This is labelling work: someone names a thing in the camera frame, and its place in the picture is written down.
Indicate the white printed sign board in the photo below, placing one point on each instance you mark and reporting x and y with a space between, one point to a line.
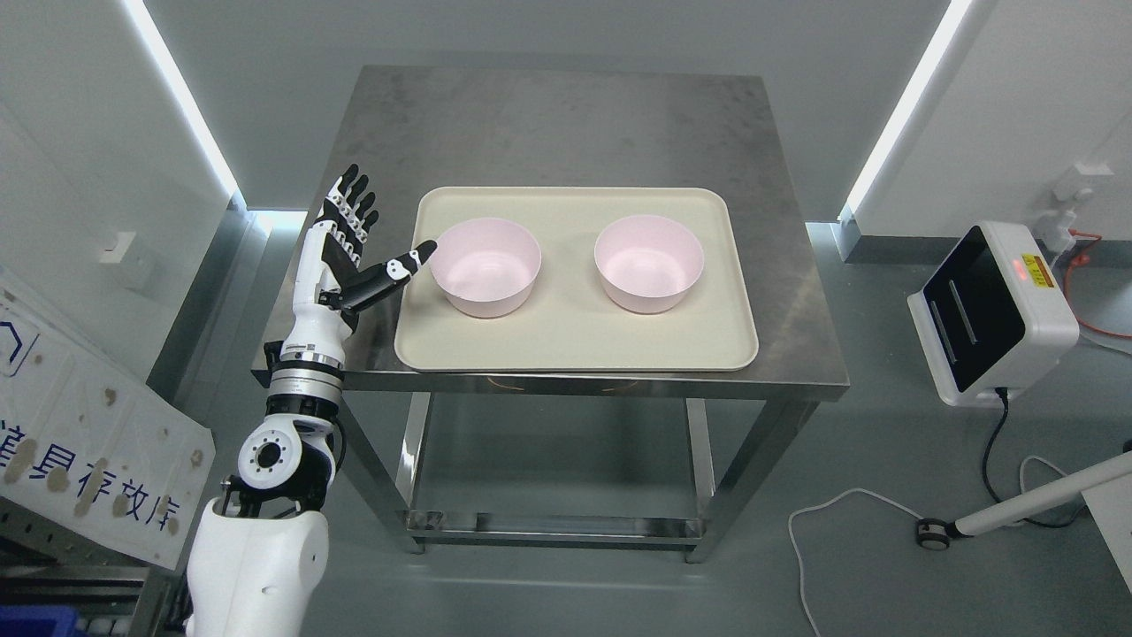
90 447

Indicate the white wheeled stand leg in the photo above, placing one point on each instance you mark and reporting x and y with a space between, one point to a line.
936 534

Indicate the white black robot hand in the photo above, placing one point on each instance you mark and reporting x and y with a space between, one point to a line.
331 287

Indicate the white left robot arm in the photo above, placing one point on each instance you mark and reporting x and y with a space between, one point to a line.
262 546

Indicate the white wall socket plug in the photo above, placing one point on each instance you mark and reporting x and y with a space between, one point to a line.
1077 186

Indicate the white black box device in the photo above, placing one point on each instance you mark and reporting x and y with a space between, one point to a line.
992 317

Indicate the pink bowl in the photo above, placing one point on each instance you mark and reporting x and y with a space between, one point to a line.
486 267
648 263

